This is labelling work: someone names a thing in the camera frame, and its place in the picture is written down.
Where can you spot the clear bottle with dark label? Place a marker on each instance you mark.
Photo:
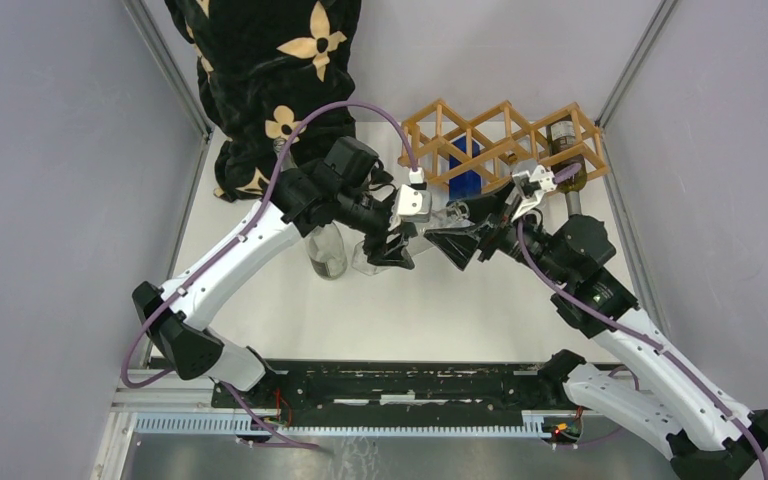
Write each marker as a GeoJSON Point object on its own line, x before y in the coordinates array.
{"type": "Point", "coordinates": [284, 154]}

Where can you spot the wooden lattice wine rack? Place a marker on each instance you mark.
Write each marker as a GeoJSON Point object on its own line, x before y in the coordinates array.
{"type": "Point", "coordinates": [446, 144]}

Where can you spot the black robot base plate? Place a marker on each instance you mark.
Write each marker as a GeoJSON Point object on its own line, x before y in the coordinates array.
{"type": "Point", "coordinates": [377, 395]}

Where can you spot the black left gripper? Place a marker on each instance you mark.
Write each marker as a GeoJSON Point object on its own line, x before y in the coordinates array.
{"type": "Point", "coordinates": [392, 254]}

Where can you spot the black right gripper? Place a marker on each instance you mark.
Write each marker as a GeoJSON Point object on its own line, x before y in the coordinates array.
{"type": "Point", "coordinates": [488, 208]}

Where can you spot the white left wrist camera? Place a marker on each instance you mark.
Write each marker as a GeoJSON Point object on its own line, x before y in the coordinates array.
{"type": "Point", "coordinates": [412, 205]}

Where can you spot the green wine bottle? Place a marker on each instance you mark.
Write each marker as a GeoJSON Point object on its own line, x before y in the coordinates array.
{"type": "Point", "coordinates": [562, 137]}

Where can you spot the black floral plush blanket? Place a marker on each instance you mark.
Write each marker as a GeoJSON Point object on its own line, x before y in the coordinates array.
{"type": "Point", "coordinates": [262, 67]}

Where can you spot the clear glass bottle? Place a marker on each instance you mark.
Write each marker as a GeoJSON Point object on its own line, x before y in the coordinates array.
{"type": "Point", "coordinates": [510, 158]}
{"type": "Point", "coordinates": [452, 216]}

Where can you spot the white slotted cable duct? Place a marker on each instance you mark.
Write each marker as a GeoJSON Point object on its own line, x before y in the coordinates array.
{"type": "Point", "coordinates": [241, 425]}

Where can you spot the clear bottle with black label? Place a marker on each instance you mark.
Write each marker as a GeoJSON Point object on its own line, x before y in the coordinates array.
{"type": "Point", "coordinates": [326, 251]}

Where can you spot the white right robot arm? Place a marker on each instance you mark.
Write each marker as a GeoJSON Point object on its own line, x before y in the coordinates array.
{"type": "Point", "coordinates": [703, 432]}

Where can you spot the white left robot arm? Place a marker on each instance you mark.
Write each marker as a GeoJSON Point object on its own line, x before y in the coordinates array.
{"type": "Point", "coordinates": [176, 315]}

